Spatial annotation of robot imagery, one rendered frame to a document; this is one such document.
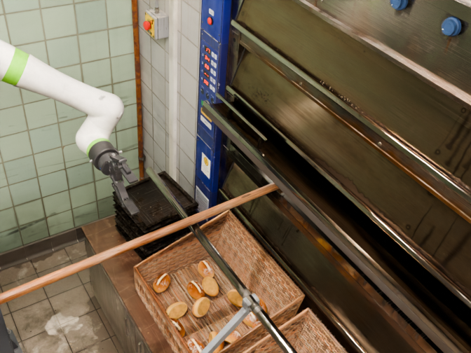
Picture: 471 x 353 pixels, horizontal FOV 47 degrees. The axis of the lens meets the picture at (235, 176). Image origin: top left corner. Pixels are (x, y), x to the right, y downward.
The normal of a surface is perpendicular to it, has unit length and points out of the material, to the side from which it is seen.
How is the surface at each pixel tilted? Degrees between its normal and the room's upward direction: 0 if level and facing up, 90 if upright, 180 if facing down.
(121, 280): 0
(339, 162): 70
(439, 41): 90
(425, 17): 90
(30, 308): 0
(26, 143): 90
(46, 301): 0
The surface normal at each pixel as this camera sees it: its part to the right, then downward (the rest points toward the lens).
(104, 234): 0.07, -0.77
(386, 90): -0.76, 0.01
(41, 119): 0.54, 0.57
